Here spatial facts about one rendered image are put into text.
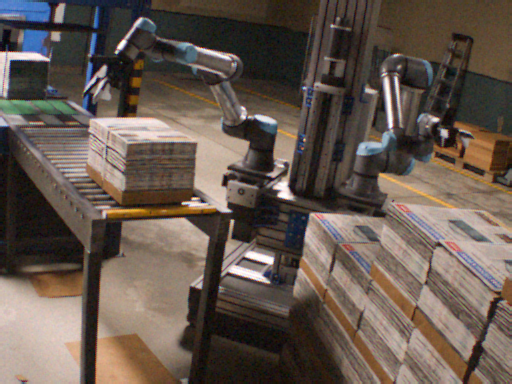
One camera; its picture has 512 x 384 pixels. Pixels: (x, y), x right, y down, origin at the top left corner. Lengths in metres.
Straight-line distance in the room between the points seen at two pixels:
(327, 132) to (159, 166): 0.95
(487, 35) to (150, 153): 7.98
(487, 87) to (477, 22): 1.06
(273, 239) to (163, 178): 0.84
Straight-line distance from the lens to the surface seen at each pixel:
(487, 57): 9.62
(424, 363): 1.56
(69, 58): 11.17
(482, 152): 8.29
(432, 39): 10.31
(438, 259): 1.52
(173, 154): 2.19
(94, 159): 2.39
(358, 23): 2.85
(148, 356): 2.78
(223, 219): 2.26
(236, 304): 2.91
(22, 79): 3.98
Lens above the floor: 1.52
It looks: 16 degrees down
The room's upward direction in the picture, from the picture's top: 10 degrees clockwise
